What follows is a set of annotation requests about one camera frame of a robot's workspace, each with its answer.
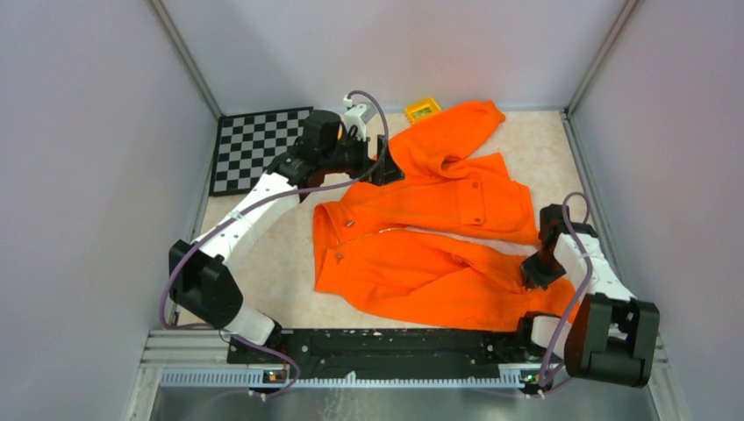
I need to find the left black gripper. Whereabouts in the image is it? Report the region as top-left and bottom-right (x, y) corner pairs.
(321, 129), (404, 186)

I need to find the black and white chessboard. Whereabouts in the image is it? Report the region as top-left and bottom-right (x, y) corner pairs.
(209, 107), (313, 196)

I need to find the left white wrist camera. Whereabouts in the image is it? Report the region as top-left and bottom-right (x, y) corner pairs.
(340, 95), (377, 141)

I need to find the yellow toy crate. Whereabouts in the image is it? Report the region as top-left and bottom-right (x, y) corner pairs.
(404, 96), (441, 125)

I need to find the aluminium frame rail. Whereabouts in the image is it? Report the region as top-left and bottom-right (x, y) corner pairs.
(125, 328), (688, 420)

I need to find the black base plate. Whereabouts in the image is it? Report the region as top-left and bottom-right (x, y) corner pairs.
(226, 328), (544, 380)

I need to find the orange jacket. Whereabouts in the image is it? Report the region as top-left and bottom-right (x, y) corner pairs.
(312, 100), (575, 332)

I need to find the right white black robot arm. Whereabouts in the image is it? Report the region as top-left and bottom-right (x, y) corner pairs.
(514, 204), (661, 388)

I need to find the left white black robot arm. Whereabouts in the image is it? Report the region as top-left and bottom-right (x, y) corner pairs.
(165, 102), (401, 363)

